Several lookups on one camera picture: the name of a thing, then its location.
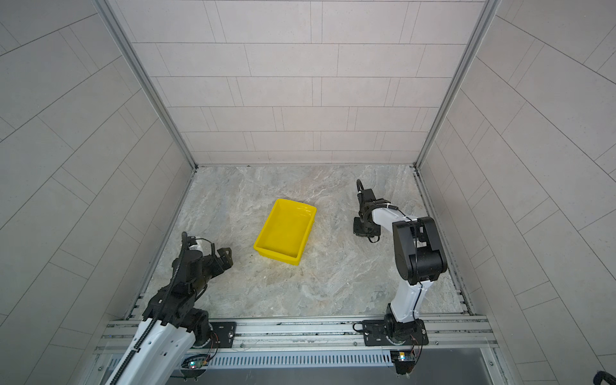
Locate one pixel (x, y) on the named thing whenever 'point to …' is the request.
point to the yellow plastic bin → (285, 231)
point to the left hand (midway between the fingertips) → (228, 250)
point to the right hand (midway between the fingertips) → (360, 231)
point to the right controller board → (404, 360)
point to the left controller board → (195, 365)
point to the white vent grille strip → (298, 359)
